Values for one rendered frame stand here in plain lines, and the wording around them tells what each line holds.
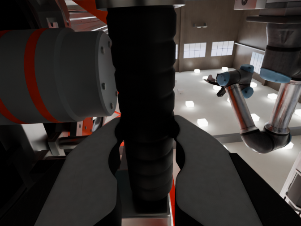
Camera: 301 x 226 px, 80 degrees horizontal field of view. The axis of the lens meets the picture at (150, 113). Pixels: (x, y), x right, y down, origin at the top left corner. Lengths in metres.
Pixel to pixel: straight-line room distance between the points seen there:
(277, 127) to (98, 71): 1.00
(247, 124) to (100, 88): 0.92
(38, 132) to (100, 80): 0.20
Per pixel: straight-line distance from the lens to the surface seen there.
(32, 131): 0.38
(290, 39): 0.86
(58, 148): 0.42
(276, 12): 0.84
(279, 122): 1.11
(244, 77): 1.18
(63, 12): 0.55
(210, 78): 1.39
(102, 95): 0.24
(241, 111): 1.08
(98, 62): 0.24
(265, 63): 0.90
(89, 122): 0.63
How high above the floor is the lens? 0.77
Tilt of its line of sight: 29 degrees up
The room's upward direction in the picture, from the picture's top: 177 degrees clockwise
